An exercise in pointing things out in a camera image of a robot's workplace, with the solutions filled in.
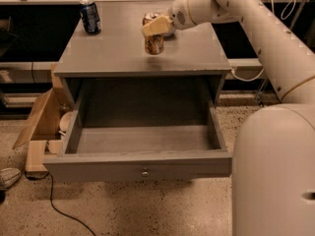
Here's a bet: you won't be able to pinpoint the grey open top drawer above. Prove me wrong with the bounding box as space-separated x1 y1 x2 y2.
42 80 234 183

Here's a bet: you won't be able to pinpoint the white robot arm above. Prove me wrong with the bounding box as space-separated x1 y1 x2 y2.
142 0 315 236

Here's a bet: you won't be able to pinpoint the blue soda can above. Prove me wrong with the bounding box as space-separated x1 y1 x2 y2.
80 0 101 34

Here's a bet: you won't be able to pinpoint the grey shoe on floor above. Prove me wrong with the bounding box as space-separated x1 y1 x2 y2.
0 168 21 191

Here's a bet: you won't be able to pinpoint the white ceramic bowl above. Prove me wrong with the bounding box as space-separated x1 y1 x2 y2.
161 11 176 37

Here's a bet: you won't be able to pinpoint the black floor cable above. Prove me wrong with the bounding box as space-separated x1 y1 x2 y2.
23 170 96 236

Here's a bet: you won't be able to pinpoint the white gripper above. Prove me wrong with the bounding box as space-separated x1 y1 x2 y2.
142 0 196 36

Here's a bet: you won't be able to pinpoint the grey cabinet counter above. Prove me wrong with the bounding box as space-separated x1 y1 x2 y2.
53 0 232 108

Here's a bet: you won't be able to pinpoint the orange soda can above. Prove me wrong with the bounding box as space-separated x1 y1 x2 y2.
143 12 163 55

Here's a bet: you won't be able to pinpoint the round metal drawer knob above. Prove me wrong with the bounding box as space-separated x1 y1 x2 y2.
141 170 150 178

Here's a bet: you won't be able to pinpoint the white plates in box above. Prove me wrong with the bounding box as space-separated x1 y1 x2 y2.
59 111 72 136

